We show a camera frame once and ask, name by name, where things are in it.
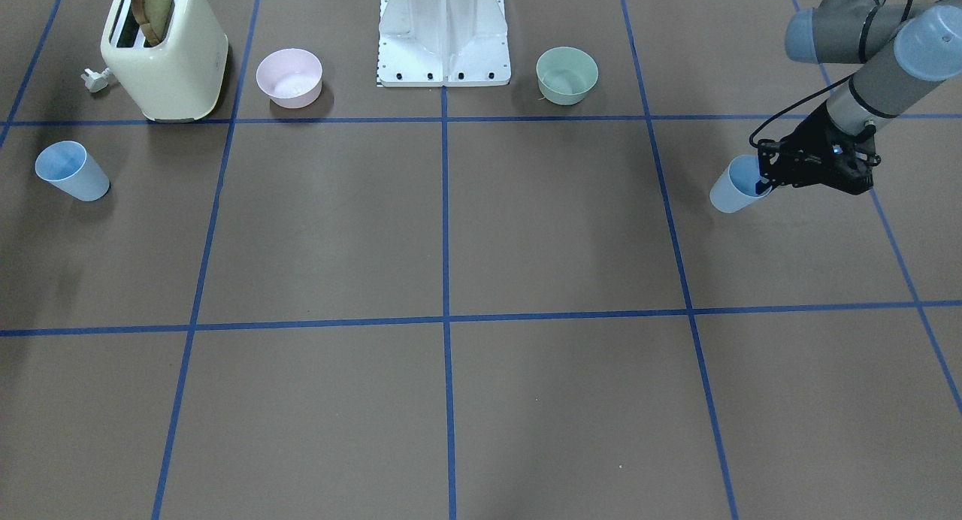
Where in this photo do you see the blue plastic cup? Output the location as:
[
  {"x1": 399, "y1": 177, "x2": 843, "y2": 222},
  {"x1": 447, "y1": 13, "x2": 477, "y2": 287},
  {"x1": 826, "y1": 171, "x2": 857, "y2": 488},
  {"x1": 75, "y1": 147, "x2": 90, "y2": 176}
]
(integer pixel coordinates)
[{"x1": 35, "y1": 141, "x2": 110, "y2": 202}]

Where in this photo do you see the green bowl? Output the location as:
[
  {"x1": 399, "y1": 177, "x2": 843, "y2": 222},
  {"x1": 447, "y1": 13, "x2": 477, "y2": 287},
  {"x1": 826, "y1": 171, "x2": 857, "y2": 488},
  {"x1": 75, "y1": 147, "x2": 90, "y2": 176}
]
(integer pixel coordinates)
[{"x1": 535, "y1": 45, "x2": 599, "y2": 106}]

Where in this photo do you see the pink bowl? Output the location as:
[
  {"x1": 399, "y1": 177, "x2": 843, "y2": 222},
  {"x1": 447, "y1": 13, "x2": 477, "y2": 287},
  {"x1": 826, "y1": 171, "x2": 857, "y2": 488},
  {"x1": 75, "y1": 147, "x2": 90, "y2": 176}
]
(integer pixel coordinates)
[{"x1": 256, "y1": 48, "x2": 323, "y2": 109}]

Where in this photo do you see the cream toaster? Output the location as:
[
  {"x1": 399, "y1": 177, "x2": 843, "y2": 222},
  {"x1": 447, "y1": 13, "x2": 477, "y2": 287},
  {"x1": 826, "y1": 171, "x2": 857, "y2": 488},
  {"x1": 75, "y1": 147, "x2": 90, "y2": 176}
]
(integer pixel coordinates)
[{"x1": 99, "y1": 0, "x2": 229, "y2": 122}]

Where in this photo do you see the toast slice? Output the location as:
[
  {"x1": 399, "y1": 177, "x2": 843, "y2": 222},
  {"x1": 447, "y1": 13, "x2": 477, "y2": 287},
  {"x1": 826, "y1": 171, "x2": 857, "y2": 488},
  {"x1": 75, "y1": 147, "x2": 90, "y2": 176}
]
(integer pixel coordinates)
[{"x1": 131, "y1": 0, "x2": 174, "y2": 47}]

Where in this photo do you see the white toaster plug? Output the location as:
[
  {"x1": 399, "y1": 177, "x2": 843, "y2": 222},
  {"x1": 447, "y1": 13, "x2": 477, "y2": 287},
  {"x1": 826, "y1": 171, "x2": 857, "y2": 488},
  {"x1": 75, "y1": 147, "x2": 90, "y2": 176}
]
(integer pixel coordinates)
[{"x1": 81, "y1": 68, "x2": 113, "y2": 93}]

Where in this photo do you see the white central pedestal column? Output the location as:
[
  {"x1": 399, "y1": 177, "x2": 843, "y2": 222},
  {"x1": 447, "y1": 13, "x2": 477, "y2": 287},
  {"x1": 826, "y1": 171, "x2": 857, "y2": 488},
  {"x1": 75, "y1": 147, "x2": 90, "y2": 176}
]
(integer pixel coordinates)
[{"x1": 376, "y1": 0, "x2": 512, "y2": 88}]

